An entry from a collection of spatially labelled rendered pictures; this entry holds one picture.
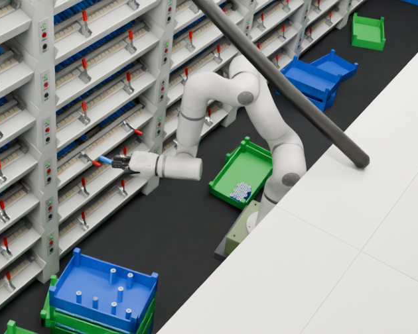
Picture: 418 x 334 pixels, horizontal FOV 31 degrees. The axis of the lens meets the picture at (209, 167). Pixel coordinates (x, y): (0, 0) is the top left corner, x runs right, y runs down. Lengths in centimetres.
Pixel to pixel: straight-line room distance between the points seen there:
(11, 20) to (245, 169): 170
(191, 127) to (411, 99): 133
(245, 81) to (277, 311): 156
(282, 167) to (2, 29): 106
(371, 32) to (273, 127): 264
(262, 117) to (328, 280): 161
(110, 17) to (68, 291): 98
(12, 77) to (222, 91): 67
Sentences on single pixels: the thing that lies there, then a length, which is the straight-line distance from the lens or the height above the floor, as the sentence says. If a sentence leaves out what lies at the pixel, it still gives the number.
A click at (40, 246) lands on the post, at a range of 307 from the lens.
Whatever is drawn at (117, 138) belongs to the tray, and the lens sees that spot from 315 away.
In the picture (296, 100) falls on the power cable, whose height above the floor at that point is 180.
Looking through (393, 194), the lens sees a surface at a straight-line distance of 120.
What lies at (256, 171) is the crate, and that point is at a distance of 371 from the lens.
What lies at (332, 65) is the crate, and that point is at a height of 0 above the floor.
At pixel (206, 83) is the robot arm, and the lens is 253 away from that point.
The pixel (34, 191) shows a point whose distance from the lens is 287.
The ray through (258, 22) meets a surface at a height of 52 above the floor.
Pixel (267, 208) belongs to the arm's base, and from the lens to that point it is 289.
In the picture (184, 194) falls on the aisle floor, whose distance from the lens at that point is 363.
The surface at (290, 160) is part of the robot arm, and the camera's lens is 269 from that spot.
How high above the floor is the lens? 248
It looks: 41 degrees down
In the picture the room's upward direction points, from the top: 9 degrees clockwise
